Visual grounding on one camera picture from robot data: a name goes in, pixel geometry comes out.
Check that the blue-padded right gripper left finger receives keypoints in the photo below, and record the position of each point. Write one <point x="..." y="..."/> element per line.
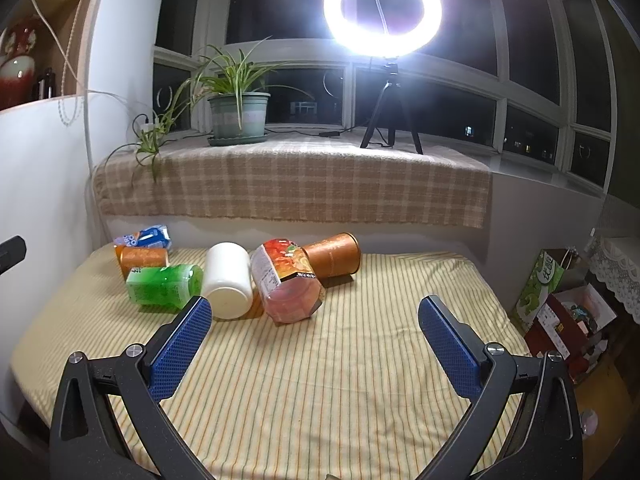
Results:
<point x="86" y="440"/>

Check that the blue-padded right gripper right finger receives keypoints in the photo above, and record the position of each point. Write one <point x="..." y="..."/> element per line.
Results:
<point x="545" y="438"/>

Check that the orange hexagonal plastic jar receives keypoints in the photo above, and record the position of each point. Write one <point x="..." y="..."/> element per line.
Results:
<point x="287" y="286"/>

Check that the white plastic cup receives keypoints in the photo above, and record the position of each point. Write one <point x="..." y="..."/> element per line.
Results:
<point x="227" y="285"/>

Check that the brown paper cup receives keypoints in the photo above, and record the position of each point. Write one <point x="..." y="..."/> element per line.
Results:
<point x="335" y="256"/>

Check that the red gift box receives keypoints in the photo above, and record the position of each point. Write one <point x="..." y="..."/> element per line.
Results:
<point x="573" y="324"/>

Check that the orange can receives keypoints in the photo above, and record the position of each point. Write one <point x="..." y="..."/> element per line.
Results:
<point x="129" y="258"/>

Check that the blue white snack packet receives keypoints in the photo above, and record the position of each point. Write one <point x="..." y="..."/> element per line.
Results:
<point x="151" y="237"/>

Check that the green plastic bottle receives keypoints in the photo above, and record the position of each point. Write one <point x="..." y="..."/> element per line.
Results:
<point x="170" y="286"/>

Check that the green paper bag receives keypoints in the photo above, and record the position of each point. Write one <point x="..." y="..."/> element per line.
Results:
<point x="554" y="270"/>

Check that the striped yellow table cloth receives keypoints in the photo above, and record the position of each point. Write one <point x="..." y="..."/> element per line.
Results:
<point x="355" y="391"/>

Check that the white lace cloth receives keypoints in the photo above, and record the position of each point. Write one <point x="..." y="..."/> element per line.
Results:
<point x="614" y="261"/>

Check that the red white ceramic vase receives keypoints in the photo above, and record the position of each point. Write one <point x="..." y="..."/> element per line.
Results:
<point x="18" y="70"/>

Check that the green plant pot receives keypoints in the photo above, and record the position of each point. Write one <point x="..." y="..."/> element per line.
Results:
<point x="237" y="122"/>

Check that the spider plant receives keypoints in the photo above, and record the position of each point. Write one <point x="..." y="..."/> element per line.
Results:
<point x="220" y="72"/>

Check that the checkered beige sill cloth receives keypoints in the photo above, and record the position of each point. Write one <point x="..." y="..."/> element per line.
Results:
<point x="298" y="180"/>

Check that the black tripod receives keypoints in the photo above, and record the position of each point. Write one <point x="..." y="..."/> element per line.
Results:
<point x="391" y="107"/>

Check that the white ring light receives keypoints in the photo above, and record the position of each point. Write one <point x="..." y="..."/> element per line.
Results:
<point x="383" y="28"/>

